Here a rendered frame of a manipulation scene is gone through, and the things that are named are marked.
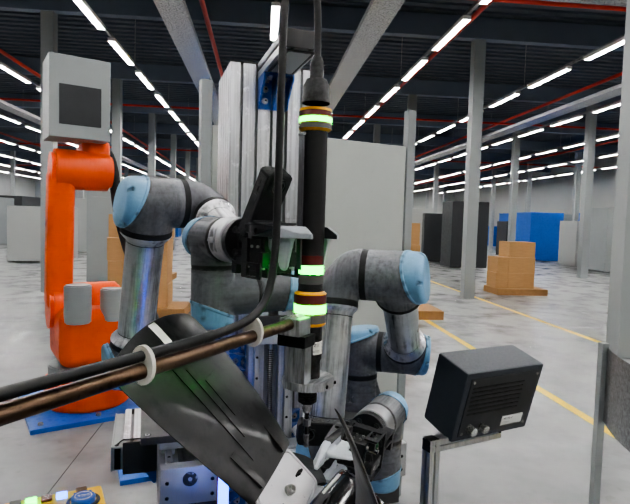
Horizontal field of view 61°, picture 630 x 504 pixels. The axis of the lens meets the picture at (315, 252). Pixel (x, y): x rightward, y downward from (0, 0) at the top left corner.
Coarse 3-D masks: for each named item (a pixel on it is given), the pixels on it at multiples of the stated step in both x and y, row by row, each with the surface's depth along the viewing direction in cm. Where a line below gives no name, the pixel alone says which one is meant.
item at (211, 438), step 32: (160, 320) 66; (192, 320) 73; (128, 352) 57; (224, 352) 72; (128, 384) 54; (160, 384) 58; (192, 384) 62; (224, 384) 66; (160, 416) 56; (192, 416) 59; (224, 416) 63; (256, 416) 67; (192, 448) 57; (224, 448) 60; (256, 448) 63; (224, 480) 58; (256, 480) 61
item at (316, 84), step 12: (312, 60) 69; (312, 72) 69; (312, 84) 68; (324, 84) 69; (312, 96) 68; (324, 96) 69; (312, 348) 70; (312, 360) 70; (312, 372) 71; (300, 396) 71; (312, 396) 71
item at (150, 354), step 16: (288, 0) 62; (320, 0) 69; (320, 16) 69; (320, 32) 69; (320, 48) 69; (272, 240) 63; (272, 256) 62; (272, 272) 62; (272, 288) 62; (240, 320) 57; (256, 320) 59; (192, 336) 50; (208, 336) 52; (144, 352) 45; (160, 352) 46; (80, 368) 39; (96, 368) 40; (112, 368) 42; (16, 384) 35; (32, 384) 36; (48, 384) 37; (144, 384) 45; (0, 400) 34
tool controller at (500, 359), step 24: (456, 360) 131; (480, 360) 133; (504, 360) 135; (528, 360) 137; (432, 384) 136; (456, 384) 128; (480, 384) 127; (504, 384) 131; (528, 384) 136; (432, 408) 136; (456, 408) 128; (480, 408) 130; (504, 408) 134; (528, 408) 140; (456, 432) 130; (480, 432) 134
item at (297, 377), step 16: (304, 320) 67; (288, 336) 67; (304, 336) 67; (288, 352) 69; (304, 352) 68; (288, 368) 69; (304, 368) 68; (288, 384) 70; (304, 384) 68; (320, 384) 69
